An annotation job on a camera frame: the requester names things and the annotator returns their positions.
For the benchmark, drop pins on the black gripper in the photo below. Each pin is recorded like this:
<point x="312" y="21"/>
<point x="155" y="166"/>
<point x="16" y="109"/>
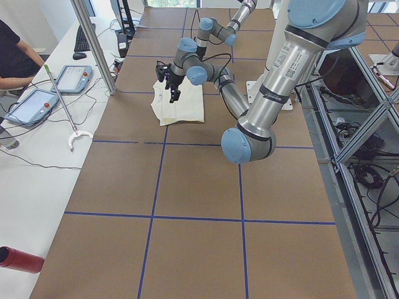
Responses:
<point x="173" y="80"/>

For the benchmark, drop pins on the cream long-sleeve cat shirt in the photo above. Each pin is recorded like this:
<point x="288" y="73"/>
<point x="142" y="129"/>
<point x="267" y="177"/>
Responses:
<point x="189" y="107"/>

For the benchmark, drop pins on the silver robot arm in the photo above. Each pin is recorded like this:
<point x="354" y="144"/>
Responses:
<point x="226" y="25"/>
<point x="312" y="27"/>

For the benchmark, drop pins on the far blue teach pendant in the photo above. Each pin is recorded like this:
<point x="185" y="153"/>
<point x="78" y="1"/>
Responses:
<point x="73" y="79"/>

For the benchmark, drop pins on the blue teach pendant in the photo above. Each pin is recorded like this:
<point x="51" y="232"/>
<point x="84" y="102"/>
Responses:
<point x="73" y="79"/>
<point x="33" y="108"/>

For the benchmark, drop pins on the black computer mouse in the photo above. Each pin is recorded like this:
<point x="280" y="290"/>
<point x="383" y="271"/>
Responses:
<point x="79" y="55"/>

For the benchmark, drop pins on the white reacher grabber stick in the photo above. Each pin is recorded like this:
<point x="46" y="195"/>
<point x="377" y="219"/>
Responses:
<point x="76" y="132"/>

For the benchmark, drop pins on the black keyboard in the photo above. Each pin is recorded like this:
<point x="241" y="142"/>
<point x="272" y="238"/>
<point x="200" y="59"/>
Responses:
<point x="81" y="42"/>

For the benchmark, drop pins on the near blue teach pendant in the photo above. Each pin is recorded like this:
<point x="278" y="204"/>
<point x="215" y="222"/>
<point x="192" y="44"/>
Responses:
<point x="33" y="108"/>

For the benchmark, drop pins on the seated person black shirt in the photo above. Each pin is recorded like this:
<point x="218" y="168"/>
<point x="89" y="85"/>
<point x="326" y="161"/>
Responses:
<point x="19" y="61"/>

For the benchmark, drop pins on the grey water bottle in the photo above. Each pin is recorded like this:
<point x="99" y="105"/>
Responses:
<point x="7" y="140"/>

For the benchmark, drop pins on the red cylinder bottle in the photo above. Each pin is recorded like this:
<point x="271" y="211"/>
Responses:
<point x="22" y="261"/>

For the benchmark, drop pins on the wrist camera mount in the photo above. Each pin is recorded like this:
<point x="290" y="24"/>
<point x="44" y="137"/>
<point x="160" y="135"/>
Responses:
<point x="162" y="70"/>

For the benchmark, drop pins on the aluminium frame post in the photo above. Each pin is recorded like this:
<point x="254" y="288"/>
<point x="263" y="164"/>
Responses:
<point x="86" y="25"/>

